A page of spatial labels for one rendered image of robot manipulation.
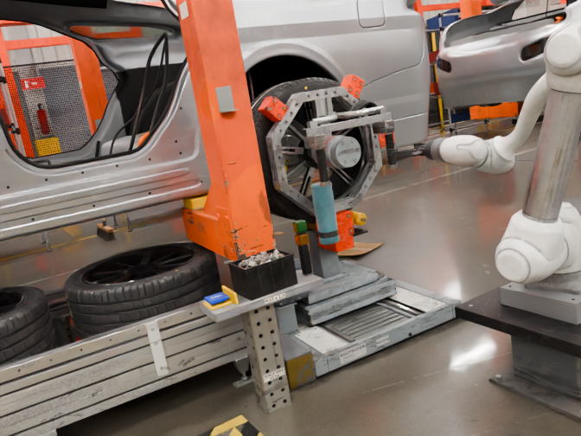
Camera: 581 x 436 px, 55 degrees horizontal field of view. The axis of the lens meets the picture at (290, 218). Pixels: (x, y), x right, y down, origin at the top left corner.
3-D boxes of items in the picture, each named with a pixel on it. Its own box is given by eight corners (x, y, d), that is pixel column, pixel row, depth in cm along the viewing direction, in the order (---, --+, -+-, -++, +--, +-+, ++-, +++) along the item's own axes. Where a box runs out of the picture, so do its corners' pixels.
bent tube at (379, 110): (360, 115, 249) (357, 92, 247) (386, 113, 232) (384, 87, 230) (327, 122, 241) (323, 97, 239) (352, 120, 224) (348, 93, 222)
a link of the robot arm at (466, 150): (436, 162, 201) (462, 168, 207) (468, 163, 187) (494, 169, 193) (441, 132, 200) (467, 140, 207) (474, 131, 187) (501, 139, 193)
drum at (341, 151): (337, 163, 253) (333, 133, 250) (365, 165, 235) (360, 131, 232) (311, 169, 247) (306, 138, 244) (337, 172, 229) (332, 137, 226)
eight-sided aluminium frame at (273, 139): (379, 196, 266) (363, 81, 255) (387, 197, 260) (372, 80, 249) (279, 224, 243) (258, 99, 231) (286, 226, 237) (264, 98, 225)
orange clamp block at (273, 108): (281, 109, 238) (265, 96, 234) (290, 108, 231) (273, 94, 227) (272, 122, 237) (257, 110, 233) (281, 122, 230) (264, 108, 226)
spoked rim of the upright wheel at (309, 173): (236, 112, 254) (264, 215, 267) (258, 110, 234) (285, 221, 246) (327, 88, 275) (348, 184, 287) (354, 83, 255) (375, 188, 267)
